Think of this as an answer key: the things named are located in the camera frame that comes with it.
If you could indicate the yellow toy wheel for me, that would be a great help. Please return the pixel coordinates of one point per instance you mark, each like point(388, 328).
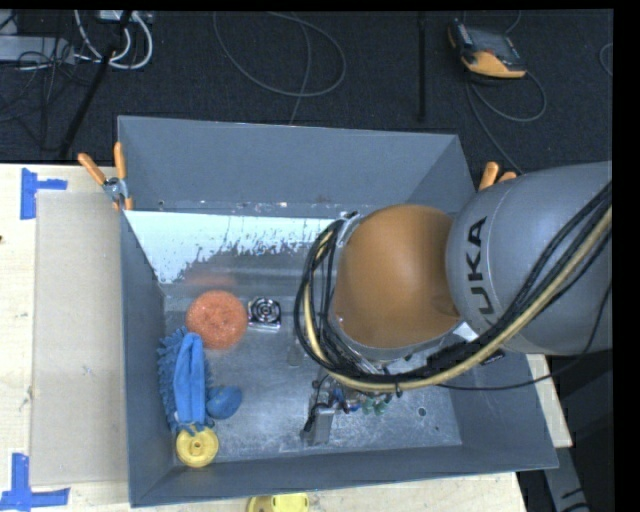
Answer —
point(196, 447)
point(277, 503)

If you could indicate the grey metal bin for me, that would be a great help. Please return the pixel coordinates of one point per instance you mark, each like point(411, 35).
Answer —
point(280, 170)

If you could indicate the blue fringed duster cloth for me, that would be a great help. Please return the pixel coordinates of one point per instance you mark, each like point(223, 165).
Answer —
point(187, 375)

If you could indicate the silver square ringed metal piece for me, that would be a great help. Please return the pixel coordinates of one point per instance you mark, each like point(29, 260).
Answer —
point(264, 313)

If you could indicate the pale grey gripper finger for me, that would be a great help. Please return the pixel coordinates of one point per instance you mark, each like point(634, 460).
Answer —
point(307, 426)
point(323, 427)

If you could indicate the blue round ball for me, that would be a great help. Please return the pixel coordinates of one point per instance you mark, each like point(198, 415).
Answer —
point(225, 402)

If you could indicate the orange round scrub sponge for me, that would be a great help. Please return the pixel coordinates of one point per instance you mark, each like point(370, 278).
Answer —
point(216, 320)

